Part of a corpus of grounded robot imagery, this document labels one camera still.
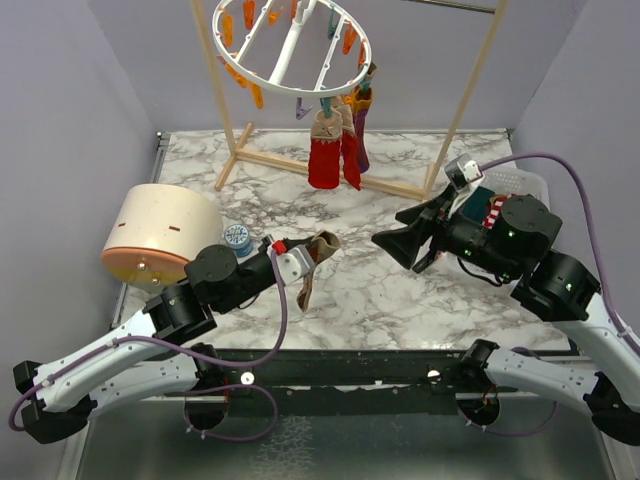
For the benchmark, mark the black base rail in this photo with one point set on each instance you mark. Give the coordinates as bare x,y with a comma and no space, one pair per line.
344,383

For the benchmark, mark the red white striped sock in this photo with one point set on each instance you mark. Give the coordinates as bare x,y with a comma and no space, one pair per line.
496,203

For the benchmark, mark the red beige reindeer sock back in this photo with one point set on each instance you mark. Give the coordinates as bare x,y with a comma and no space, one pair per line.
349,143

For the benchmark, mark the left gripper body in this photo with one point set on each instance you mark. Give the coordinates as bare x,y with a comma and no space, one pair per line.
255,276

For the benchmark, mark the red beige reindeer sock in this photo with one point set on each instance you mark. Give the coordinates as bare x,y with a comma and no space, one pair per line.
325,137
349,143

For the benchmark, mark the beige argyle sock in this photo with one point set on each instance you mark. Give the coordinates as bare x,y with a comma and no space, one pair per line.
320,247

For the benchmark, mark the purple clothespin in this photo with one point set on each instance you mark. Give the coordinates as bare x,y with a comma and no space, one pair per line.
301,110

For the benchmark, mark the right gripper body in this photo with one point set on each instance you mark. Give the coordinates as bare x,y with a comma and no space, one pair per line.
453,234

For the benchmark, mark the red beige reindeer sock front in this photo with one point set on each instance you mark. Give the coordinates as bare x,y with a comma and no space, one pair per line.
325,137

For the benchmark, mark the blue patterned round tin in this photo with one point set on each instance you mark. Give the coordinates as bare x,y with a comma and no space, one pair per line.
238,238

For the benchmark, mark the teal clothespin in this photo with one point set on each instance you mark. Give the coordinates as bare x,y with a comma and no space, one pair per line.
326,105

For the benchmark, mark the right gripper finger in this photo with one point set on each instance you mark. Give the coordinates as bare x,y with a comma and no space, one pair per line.
404,244
426,212

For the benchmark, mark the white plastic basket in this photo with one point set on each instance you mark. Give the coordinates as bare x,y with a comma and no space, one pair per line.
511,180

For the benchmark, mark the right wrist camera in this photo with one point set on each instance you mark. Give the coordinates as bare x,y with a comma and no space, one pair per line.
465,176

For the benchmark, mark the purple yellow striped sock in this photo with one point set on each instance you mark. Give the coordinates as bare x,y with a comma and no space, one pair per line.
361,104

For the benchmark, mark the wooden hanger rack frame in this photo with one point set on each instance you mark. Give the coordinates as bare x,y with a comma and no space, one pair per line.
343,65

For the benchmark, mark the dark teal sock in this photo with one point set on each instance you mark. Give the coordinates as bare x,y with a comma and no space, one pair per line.
479,205

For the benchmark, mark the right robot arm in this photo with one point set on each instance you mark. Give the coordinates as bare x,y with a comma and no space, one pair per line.
553,286

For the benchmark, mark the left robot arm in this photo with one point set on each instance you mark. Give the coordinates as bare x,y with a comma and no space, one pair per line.
154,352

